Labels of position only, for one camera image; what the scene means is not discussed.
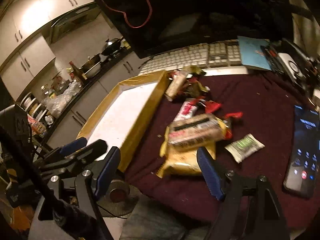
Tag upper kitchen cabinets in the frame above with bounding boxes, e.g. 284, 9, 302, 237
0, 0, 97, 102

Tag black monitor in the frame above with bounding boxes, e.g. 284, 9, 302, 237
92, 0, 297, 59

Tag dish rack with plates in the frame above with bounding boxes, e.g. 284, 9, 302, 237
19, 91, 44, 117

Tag dark sauce bottle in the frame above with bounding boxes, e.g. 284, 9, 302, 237
69, 61, 83, 85

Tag red cable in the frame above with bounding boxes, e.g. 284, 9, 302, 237
97, 0, 153, 29

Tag black electronic device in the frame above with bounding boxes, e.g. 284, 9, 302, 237
260, 38, 320, 99

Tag blue notebook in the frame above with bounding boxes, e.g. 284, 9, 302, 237
237, 35, 275, 71

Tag maroon table cloth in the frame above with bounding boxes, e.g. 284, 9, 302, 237
124, 72, 320, 232

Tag gold-edged white tray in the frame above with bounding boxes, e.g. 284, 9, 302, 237
75, 70, 168, 173

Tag lower kitchen cabinets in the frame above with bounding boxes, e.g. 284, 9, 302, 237
47, 51, 152, 143

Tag black kitchen countertop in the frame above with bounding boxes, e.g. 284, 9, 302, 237
45, 47, 134, 135

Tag small red snack packet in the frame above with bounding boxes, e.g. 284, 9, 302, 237
222, 111, 243, 124

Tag beige snack packet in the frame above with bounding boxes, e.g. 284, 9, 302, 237
164, 71, 191, 102

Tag steel basin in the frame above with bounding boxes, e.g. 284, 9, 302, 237
79, 54, 102, 78

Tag white keyboard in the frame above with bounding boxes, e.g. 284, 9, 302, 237
138, 41, 242, 77

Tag black smartphone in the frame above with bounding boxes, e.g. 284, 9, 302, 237
283, 104, 320, 200

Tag black wok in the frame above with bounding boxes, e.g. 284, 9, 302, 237
101, 37, 123, 56

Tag range hood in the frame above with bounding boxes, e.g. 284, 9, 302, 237
49, 3, 101, 45

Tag black fuzzy cable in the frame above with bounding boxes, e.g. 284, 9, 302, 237
0, 125, 114, 240

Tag small white green packet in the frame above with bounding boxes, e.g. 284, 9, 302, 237
224, 133, 265, 164

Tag clear striped biscuit packet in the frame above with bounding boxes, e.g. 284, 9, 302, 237
165, 113, 233, 153

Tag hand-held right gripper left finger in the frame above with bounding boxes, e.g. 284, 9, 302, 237
30, 147, 121, 240

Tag green snack packet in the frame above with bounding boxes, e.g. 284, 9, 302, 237
183, 65, 207, 77
190, 78, 211, 98

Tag red black snack packet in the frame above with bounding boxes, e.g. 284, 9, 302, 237
199, 99, 223, 115

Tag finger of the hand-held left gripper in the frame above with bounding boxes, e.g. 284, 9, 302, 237
34, 137, 87, 173
64, 139, 108, 173

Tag large yellow snack packet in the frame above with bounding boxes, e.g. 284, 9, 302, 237
156, 140, 217, 178

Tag red white snack packet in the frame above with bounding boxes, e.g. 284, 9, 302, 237
175, 100, 200, 125

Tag kitchen cabinets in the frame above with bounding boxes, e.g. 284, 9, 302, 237
0, 0, 97, 102
47, 51, 152, 143

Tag pile of plastic bags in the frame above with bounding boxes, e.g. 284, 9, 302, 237
41, 79, 84, 119

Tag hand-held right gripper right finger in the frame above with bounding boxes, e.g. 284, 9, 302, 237
197, 147, 290, 240

